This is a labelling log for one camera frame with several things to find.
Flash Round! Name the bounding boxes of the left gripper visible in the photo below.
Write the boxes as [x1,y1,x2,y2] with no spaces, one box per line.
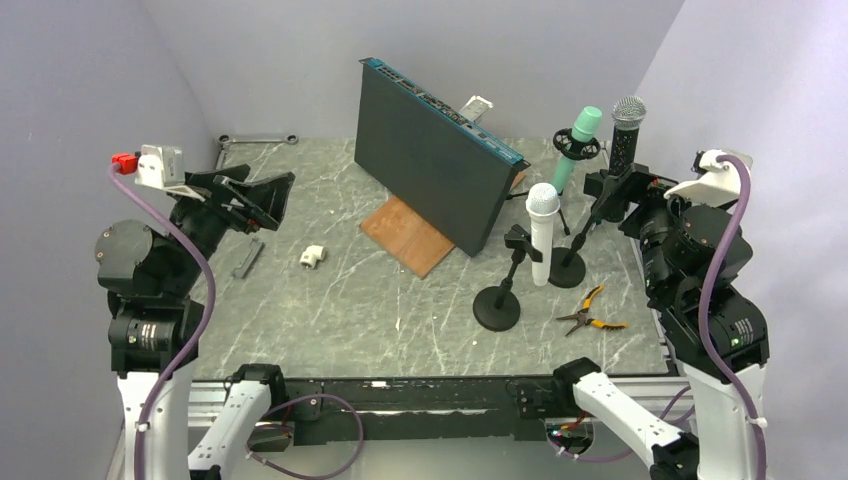
[164,164,295,295]

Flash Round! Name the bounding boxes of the white microphone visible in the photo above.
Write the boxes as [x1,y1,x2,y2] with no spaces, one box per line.
[525,182,561,287]

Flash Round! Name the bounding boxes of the black sparkly microphone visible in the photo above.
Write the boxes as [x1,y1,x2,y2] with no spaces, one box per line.
[609,95,647,176]

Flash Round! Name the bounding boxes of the black round-base mic stand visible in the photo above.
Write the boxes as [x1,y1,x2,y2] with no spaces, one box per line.
[472,224,543,332]

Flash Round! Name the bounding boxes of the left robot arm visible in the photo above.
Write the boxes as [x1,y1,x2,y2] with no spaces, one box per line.
[95,164,296,479]

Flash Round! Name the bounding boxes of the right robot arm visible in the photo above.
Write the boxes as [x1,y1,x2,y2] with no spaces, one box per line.
[549,153,769,479]

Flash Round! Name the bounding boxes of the white pvc elbow fitting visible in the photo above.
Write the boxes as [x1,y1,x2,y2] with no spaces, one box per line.
[299,245,327,269]

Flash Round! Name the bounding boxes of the mint green microphone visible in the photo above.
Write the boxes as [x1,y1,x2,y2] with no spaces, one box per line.
[551,106,602,194]

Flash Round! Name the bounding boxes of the silver wrench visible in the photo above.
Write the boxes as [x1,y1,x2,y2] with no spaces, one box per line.
[217,134,300,148]

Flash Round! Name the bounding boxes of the grey metal bar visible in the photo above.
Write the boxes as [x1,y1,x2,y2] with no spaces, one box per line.
[231,238,265,280]

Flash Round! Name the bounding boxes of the wooden board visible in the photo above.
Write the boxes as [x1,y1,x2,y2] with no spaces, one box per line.
[359,170,529,280]

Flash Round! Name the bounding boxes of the black tripod shock-mount stand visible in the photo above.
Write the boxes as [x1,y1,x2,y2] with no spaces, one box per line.
[524,124,600,240]

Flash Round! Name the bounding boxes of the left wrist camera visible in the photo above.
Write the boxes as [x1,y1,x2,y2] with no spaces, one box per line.
[135,144,185,190]

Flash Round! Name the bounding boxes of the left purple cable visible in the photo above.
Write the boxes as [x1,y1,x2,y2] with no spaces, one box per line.
[109,153,218,480]

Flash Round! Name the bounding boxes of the yellow-handled pliers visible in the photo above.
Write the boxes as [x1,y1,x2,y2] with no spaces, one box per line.
[555,284,629,338]

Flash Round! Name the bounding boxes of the dark rack network switch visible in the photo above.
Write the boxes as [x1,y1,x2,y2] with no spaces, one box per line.
[354,57,530,257]

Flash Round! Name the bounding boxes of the black front frame rail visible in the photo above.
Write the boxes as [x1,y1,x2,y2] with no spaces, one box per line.
[192,376,690,445]

